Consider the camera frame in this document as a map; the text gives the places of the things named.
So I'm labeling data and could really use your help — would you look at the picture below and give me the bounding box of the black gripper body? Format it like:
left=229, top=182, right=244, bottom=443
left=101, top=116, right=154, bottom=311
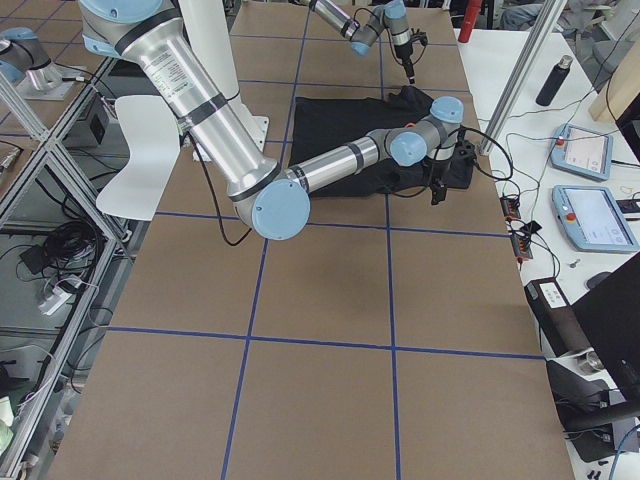
left=394, top=43, right=415, bottom=75
left=424, top=147, right=453, bottom=193

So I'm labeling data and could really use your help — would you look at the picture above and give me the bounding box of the red water bottle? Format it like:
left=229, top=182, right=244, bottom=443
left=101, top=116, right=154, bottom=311
left=458, top=0, right=483, bottom=43

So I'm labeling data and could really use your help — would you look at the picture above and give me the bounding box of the black monitor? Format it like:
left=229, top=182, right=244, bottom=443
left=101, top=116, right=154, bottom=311
left=573, top=256, right=639, bottom=399

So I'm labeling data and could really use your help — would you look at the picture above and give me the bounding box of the upper blue teach pendant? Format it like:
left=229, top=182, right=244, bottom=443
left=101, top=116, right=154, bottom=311
left=550, top=124, right=613, bottom=181

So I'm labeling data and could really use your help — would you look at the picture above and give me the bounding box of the aluminium frame post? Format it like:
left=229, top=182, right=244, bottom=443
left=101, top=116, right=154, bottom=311
left=485, top=0, right=566, bottom=140

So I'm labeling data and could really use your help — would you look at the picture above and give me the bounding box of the lower blue teach pendant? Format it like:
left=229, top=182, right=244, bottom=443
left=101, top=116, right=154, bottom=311
left=551, top=185, right=639, bottom=253

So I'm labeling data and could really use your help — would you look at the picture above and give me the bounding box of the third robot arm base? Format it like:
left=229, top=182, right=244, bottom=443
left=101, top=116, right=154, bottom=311
left=1, top=27, right=71, bottom=101

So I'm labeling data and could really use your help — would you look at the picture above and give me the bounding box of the blue teach pendant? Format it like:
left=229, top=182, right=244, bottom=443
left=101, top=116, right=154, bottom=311
left=550, top=124, right=613, bottom=181
left=551, top=185, right=639, bottom=253

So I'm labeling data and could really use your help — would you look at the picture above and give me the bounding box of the black computer mouse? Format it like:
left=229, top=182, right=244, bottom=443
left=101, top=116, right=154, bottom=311
left=585, top=271, right=611, bottom=290

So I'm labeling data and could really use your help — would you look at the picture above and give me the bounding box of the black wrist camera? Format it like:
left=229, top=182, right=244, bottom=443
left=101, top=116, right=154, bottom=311
left=411, top=29, right=429, bottom=47
left=455, top=140, right=476, bottom=162

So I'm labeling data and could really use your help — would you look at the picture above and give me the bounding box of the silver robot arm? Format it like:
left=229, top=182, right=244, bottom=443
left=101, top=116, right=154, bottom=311
left=79, top=1, right=464, bottom=240
left=297, top=0, right=428, bottom=84

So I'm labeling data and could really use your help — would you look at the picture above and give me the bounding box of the black t-shirt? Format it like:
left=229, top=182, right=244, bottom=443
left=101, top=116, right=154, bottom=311
left=290, top=84, right=476, bottom=199

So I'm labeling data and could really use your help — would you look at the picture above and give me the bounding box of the black water bottle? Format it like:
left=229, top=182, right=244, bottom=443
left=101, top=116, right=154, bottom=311
left=535, top=55, right=573, bottom=107

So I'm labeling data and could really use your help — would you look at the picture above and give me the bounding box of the white plastic chair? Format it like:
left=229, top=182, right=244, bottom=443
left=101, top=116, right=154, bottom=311
left=96, top=95, right=180, bottom=221

